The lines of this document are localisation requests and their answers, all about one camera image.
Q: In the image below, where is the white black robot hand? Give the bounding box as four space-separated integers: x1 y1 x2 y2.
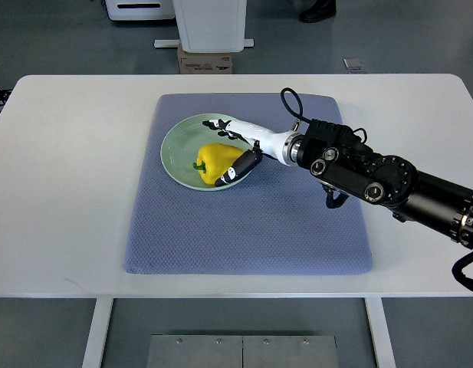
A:
202 119 302 187

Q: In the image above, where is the yellow bell pepper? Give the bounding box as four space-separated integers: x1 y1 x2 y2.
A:
192 143 244 187

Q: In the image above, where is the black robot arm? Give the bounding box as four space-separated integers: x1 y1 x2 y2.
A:
286 107 473 292

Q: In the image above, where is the light green plate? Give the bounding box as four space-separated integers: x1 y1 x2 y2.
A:
160 113 252 191

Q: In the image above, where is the blue quilted mat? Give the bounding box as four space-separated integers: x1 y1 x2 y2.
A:
124 93 373 275

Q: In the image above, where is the grey floor socket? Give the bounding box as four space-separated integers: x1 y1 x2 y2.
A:
343 57 365 71

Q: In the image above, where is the cardboard box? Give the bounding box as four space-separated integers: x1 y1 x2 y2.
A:
177 44 233 74

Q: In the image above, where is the black shoe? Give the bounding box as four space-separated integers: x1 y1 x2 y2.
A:
299 0 337 23

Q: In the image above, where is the right white table leg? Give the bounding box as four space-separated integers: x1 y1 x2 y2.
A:
365 297 396 368

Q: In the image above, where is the white table leg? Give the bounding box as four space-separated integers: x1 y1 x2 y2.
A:
365 297 396 368
82 297 113 368

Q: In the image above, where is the white appliance with slot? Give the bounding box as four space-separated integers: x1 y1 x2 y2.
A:
104 0 175 21

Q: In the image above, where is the left white table leg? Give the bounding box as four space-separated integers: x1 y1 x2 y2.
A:
82 297 113 368

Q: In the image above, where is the white pedestal column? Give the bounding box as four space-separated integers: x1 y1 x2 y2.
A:
153 0 255 54

